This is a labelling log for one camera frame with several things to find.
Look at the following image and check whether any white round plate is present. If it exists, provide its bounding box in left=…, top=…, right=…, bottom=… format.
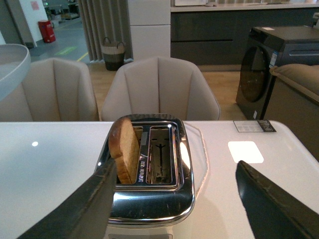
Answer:
left=0, top=44, right=31, bottom=100

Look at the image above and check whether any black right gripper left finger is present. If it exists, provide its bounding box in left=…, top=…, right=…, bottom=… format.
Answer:
left=19, top=159, right=117, bottom=239

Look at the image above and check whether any beige chair left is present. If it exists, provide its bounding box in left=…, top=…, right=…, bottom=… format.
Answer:
left=0, top=58, right=99, bottom=122

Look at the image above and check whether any dark kitchen cabinet counter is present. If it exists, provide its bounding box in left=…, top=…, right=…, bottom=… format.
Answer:
left=170, top=3, right=319, bottom=65

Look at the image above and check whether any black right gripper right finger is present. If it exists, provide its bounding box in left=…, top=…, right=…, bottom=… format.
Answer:
left=236, top=161, right=319, bottom=239

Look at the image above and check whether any white refrigerator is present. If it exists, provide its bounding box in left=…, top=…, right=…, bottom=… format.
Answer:
left=128, top=0, right=170, bottom=61

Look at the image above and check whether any woven laundry basket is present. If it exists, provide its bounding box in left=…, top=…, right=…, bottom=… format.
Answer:
left=101, top=37, right=125, bottom=71

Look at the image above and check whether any dark grey washing machine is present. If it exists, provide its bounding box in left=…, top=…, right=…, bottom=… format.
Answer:
left=236, top=26, right=319, bottom=120

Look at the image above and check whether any black white label card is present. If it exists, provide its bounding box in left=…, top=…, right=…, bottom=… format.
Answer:
left=233, top=120, right=276, bottom=132

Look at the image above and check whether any grey curtain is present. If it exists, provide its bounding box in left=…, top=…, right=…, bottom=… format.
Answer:
left=78, top=0, right=133, bottom=61

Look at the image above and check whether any white chrome two-slot toaster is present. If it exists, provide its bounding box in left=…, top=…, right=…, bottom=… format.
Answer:
left=97, top=114, right=195, bottom=239

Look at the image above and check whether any beige sofa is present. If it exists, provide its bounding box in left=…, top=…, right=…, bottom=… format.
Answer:
left=264, top=64, right=319, bottom=159

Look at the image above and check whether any red bin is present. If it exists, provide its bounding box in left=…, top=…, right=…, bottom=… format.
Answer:
left=38, top=20, right=56, bottom=43

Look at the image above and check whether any toasted bread slice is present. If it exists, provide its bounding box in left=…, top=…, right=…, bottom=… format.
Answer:
left=108, top=118, right=140, bottom=184

